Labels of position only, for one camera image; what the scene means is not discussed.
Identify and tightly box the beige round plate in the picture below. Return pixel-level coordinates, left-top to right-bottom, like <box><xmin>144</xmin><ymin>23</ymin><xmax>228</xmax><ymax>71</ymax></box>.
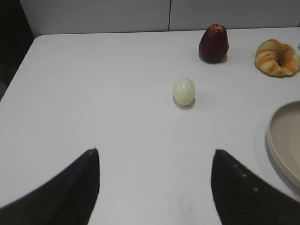
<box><xmin>265</xmin><ymin>101</ymin><xmax>300</xmax><ymax>189</ymax></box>

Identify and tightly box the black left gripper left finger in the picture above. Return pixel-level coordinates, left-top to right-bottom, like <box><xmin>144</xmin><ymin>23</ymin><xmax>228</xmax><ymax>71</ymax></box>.
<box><xmin>0</xmin><ymin>148</ymin><xmax>100</xmax><ymax>225</ymax></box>

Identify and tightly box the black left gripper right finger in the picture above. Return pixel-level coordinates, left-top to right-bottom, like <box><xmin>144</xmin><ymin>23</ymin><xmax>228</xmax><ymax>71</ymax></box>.
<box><xmin>211</xmin><ymin>150</ymin><xmax>300</xmax><ymax>225</ymax></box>

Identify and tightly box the white egg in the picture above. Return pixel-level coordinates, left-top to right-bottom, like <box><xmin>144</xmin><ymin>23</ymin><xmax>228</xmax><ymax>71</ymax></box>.
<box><xmin>172</xmin><ymin>77</ymin><xmax>195</xmax><ymax>105</ymax></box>

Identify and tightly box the dark red wax apple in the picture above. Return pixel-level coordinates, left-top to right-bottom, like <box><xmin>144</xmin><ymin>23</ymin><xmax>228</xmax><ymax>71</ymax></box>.
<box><xmin>199</xmin><ymin>24</ymin><xmax>229</xmax><ymax>63</ymax></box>

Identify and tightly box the orange striped bread ring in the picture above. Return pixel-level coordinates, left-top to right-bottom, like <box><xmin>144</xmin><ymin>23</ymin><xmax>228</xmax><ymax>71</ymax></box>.
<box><xmin>255</xmin><ymin>39</ymin><xmax>300</xmax><ymax>77</ymax></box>

